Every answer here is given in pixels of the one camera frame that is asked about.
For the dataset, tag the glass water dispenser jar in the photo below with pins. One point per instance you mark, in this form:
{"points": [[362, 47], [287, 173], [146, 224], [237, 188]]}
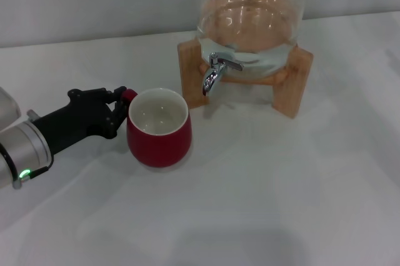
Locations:
{"points": [[250, 13]]}

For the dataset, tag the chrome dispenser faucet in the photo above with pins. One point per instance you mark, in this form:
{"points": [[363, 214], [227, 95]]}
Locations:
{"points": [[211, 78]]}

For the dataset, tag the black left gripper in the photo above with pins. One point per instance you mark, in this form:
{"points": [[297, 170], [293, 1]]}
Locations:
{"points": [[78, 116]]}

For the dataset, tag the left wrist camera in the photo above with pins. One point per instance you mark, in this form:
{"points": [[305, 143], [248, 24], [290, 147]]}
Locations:
{"points": [[7, 106]]}

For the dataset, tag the wooden dispenser stand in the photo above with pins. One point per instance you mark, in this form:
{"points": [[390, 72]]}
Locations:
{"points": [[190, 78]]}

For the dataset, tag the red ceramic cup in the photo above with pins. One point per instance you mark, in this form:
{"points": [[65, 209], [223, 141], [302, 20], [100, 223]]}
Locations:
{"points": [[162, 147]]}

